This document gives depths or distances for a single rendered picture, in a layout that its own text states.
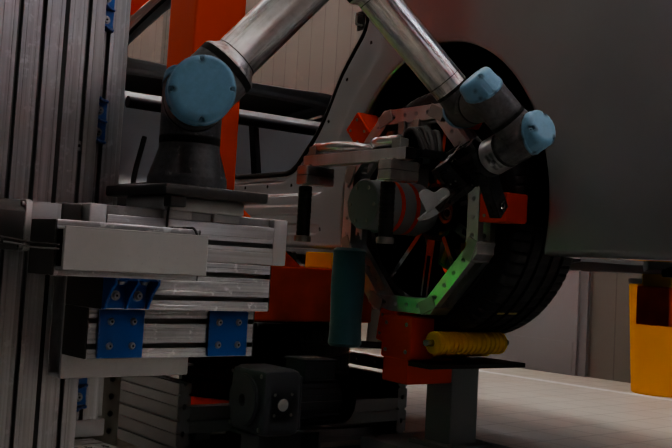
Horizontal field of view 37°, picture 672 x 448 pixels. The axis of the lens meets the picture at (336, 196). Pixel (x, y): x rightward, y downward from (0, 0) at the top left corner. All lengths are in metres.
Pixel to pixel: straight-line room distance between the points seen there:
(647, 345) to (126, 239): 5.21
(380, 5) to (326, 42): 7.85
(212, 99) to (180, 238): 0.25
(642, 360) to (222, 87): 5.13
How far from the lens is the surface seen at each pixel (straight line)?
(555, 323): 7.58
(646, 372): 6.59
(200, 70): 1.74
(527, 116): 1.91
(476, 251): 2.43
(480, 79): 1.90
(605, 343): 7.39
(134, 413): 3.14
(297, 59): 10.16
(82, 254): 1.61
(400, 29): 2.00
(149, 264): 1.66
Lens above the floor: 0.69
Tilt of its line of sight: 4 degrees up
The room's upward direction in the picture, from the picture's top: 3 degrees clockwise
